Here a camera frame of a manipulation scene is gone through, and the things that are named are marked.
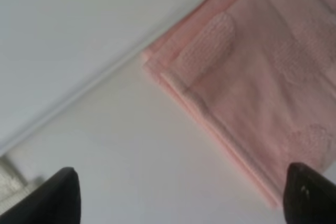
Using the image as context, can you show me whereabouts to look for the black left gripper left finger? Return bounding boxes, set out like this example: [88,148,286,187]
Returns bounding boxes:
[1,167,81,223]

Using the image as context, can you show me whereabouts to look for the white rectangular plastic tray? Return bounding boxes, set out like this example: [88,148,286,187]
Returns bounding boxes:
[1,0,203,153]

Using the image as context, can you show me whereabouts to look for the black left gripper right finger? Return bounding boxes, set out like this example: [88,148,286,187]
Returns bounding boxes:
[283,163,335,224]

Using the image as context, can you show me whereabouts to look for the cream white towel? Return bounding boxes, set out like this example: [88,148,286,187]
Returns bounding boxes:
[1,158,29,204]

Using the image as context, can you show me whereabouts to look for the pink towel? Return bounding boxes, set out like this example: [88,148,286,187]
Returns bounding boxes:
[143,0,335,207]

